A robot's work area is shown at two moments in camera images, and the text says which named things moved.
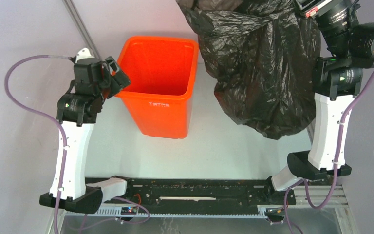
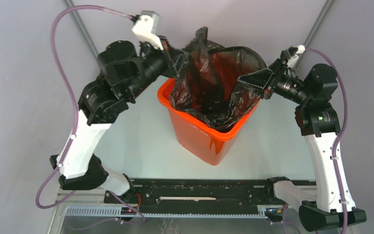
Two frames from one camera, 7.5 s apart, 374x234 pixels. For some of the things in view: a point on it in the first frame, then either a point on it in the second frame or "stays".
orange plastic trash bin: (161, 71) → (210, 144)
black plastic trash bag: (261, 55) → (206, 86)
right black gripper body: (311, 8) → (279, 68)
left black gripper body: (108, 85) → (168, 54)
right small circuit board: (275, 214) stays
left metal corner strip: (72, 8) stays
